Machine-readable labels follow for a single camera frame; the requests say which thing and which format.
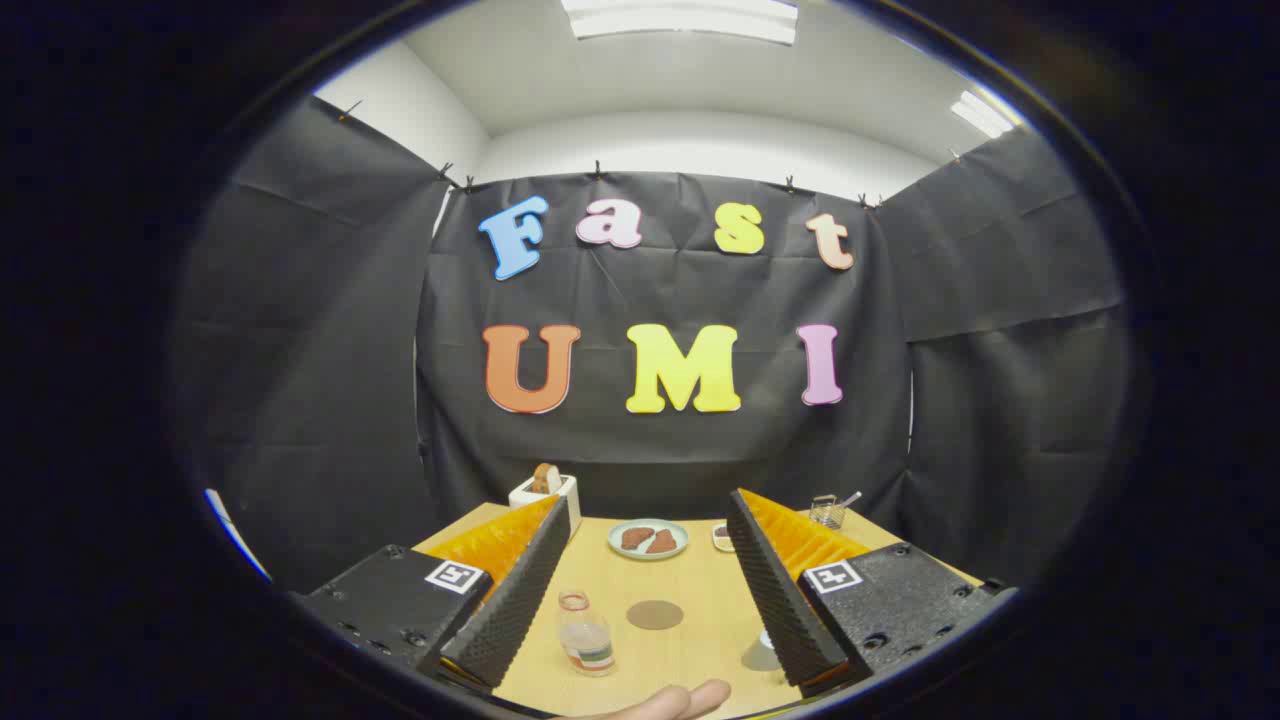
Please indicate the large ceiling light panel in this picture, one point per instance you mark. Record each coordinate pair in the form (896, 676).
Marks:
(680, 18)

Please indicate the clear juice bottle red label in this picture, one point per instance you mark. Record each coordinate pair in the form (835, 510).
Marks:
(587, 640)

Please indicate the pale green plate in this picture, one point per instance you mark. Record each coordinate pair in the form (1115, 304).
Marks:
(648, 553)

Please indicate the wooden table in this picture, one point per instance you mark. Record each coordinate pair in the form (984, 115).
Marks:
(690, 585)

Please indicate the round brown coaster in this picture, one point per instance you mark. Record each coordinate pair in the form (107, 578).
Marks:
(655, 615)

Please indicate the small ceiling light panel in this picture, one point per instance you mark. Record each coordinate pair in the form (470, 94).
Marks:
(982, 115)

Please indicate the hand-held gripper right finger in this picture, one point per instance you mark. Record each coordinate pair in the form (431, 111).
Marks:
(775, 590)

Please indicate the black backdrop cloth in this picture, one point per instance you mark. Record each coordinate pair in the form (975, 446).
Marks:
(660, 450)

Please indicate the white cup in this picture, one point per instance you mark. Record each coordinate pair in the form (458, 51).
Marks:
(760, 655)

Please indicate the white divided sauce dish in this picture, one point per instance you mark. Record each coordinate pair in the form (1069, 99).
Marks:
(722, 537)

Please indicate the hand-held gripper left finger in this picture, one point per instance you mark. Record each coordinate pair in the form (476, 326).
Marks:
(515, 600)

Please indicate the toasted bread slice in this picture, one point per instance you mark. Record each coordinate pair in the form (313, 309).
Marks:
(545, 478)

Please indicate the white toaster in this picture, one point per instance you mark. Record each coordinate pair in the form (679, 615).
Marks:
(560, 495)

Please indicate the metal spoon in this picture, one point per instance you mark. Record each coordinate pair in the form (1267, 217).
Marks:
(850, 498)

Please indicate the brown meat piece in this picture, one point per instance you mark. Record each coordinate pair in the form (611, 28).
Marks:
(635, 538)
(663, 543)

